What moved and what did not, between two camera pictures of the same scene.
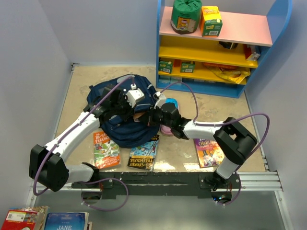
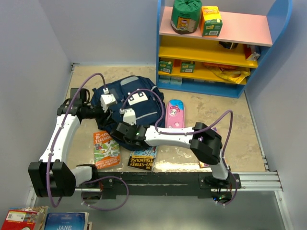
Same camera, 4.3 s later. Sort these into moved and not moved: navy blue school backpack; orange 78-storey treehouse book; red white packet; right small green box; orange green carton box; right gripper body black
Moved: right gripper body black; navy blue school backpack
Not moved: right small green box; orange green carton box; red white packet; orange 78-storey treehouse book
